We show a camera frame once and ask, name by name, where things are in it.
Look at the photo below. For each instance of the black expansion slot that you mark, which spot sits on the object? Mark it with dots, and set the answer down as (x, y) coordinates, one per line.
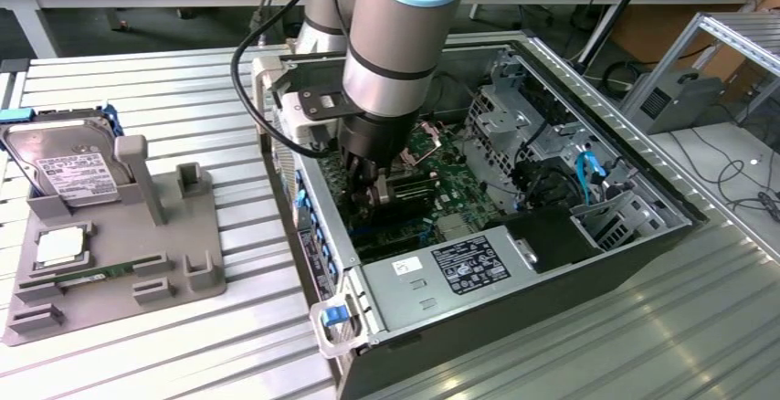
(390, 244)

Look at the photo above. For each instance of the black plastic shroud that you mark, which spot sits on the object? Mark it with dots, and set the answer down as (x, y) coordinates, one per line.
(547, 240)

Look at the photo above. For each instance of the blue disk caddy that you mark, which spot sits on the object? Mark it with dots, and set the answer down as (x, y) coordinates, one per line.
(14, 114)

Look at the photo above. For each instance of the black tripod pole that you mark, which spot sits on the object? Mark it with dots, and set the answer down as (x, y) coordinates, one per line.
(611, 16)

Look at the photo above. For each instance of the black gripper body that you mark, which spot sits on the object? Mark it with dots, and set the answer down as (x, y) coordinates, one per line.
(378, 137)

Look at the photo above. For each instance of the silver hard disk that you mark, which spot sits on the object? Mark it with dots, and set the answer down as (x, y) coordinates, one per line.
(73, 167)

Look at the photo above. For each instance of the green RAM stick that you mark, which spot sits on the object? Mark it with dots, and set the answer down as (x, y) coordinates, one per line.
(90, 276)

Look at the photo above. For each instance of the grey power supply unit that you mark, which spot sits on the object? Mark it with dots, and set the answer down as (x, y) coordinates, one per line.
(402, 299)

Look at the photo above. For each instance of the open black PC case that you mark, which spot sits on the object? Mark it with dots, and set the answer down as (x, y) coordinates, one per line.
(547, 308)

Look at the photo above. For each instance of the silver CPU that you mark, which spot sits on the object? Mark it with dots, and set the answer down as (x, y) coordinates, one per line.
(57, 245)

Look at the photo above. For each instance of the green motherboard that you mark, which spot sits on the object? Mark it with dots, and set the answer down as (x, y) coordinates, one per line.
(463, 181)

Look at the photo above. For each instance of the silver perforated drive cage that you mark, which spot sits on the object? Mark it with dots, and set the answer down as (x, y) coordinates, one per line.
(499, 121)

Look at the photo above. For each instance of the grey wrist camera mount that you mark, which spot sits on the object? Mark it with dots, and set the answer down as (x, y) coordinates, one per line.
(297, 121)

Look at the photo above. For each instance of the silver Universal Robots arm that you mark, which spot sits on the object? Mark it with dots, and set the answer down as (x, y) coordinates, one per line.
(395, 44)

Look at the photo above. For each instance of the silver chipset heatsink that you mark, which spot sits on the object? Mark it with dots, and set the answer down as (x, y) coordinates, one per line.
(450, 226)

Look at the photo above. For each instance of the grey computer tower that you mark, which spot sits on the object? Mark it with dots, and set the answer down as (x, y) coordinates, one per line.
(687, 103)

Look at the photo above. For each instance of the grey metal box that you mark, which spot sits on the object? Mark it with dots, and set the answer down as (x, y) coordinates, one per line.
(740, 30)

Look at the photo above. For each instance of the grey parts rack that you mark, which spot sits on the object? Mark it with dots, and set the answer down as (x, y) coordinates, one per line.
(102, 290)

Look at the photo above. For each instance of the blue case latch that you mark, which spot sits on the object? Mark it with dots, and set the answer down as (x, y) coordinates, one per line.
(333, 317)

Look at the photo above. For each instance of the grey disk bay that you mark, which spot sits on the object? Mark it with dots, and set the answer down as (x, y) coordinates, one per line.
(609, 231)

